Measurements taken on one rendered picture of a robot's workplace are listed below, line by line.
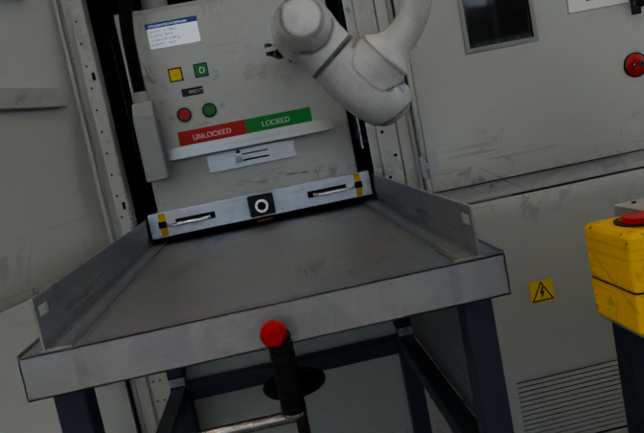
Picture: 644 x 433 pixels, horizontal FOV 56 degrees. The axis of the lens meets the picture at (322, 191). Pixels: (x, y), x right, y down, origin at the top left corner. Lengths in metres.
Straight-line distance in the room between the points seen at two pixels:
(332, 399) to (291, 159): 0.60
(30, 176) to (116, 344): 0.61
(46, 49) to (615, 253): 1.19
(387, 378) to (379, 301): 0.79
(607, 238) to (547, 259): 0.95
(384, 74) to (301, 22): 0.17
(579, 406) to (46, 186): 1.37
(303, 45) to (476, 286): 0.49
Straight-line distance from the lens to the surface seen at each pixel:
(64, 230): 1.38
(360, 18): 1.47
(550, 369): 1.67
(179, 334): 0.79
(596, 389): 1.76
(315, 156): 1.47
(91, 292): 1.02
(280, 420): 0.79
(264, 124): 1.46
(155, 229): 1.49
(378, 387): 1.57
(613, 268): 0.65
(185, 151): 1.43
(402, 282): 0.78
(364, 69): 1.06
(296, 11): 1.03
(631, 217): 0.66
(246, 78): 1.47
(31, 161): 1.35
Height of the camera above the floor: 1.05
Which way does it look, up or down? 6 degrees down
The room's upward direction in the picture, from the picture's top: 11 degrees counter-clockwise
